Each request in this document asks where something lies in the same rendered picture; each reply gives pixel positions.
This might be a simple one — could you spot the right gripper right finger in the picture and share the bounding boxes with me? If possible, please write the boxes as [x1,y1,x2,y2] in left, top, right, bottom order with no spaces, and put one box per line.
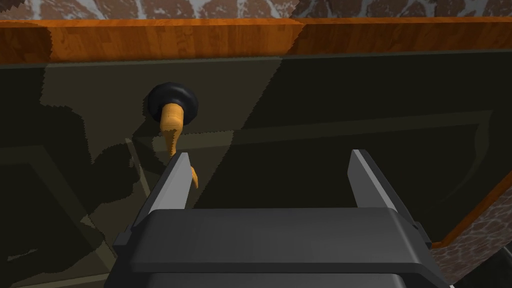
[347,149,418,225]

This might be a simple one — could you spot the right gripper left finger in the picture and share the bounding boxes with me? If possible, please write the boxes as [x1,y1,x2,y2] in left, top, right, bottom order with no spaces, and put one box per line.
[131,151,193,230]

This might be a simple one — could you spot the dark olive door leaf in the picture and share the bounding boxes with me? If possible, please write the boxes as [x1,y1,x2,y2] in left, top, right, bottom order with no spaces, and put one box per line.
[0,48,512,288]

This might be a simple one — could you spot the black and yellow door handle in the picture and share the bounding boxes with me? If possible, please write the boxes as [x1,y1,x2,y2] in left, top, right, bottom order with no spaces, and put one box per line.
[146,82,200,190]

